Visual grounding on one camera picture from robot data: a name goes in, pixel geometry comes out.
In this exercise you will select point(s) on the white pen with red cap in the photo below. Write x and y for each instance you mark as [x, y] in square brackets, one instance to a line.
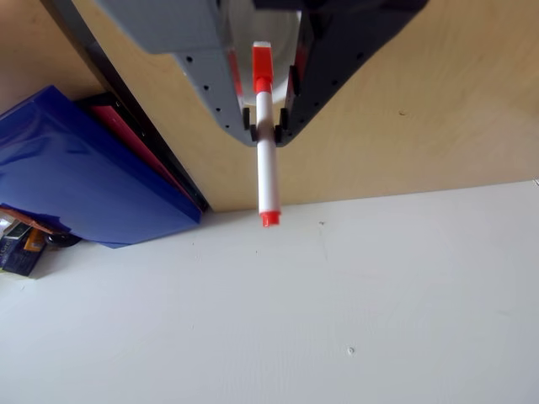
[267, 177]

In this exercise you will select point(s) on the blue flat box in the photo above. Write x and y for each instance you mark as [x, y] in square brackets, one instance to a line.
[84, 168]

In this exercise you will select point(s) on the black round object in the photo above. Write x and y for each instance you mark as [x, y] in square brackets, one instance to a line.
[63, 240]

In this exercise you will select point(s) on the small dark printed carton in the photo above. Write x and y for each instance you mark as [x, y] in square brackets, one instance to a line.
[21, 252]

